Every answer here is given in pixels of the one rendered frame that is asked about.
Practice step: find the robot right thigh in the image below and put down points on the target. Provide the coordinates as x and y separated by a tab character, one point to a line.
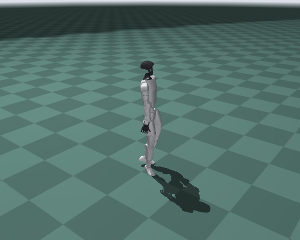
150	135

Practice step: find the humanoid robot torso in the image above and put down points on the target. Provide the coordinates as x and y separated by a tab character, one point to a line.
152	92

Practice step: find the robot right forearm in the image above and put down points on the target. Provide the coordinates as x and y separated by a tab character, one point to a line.
147	112

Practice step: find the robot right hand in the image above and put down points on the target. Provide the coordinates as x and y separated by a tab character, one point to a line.
145	128

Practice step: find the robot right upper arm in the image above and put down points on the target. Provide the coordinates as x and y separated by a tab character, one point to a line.
144	88

